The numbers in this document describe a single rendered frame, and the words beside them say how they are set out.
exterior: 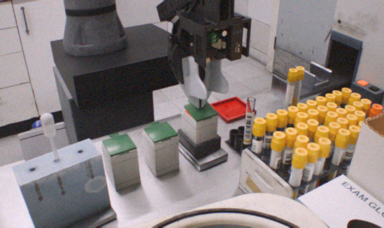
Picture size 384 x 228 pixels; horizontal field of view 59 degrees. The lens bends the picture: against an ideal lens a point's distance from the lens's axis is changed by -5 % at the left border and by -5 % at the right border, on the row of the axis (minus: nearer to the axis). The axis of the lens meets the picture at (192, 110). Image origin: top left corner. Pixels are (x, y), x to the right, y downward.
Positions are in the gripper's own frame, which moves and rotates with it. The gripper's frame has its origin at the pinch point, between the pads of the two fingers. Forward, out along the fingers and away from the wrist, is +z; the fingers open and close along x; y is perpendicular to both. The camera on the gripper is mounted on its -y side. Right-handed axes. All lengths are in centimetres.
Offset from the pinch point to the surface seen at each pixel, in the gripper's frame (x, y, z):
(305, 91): 25.2, 0.0, 5.8
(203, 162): -1.9, 5.0, 8.4
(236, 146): 5.3, 4.1, 8.8
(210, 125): 0.5, 3.1, 3.4
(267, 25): 175, -170, 63
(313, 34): 168, -115, 52
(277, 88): 21.4, -3.9, 6.0
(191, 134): -2.0, 1.6, 5.1
